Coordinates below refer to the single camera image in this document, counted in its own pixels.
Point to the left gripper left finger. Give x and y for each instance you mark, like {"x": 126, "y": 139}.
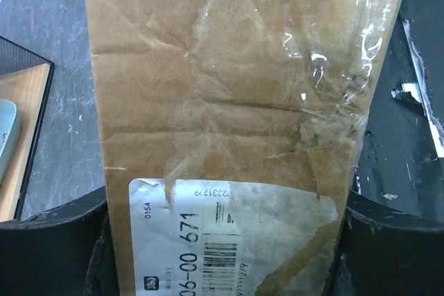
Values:
{"x": 66, "y": 250}

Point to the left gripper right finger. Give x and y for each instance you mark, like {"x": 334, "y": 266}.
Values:
{"x": 383, "y": 251}

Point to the brown cardboard express box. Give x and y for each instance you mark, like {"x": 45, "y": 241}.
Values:
{"x": 230, "y": 133}

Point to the teal rectangular plate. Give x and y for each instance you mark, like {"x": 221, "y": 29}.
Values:
{"x": 10, "y": 129}

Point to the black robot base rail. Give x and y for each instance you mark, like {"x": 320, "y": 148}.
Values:
{"x": 400, "y": 166}

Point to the black wire wooden shelf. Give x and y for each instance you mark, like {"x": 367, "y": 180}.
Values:
{"x": 25, "y": 80}

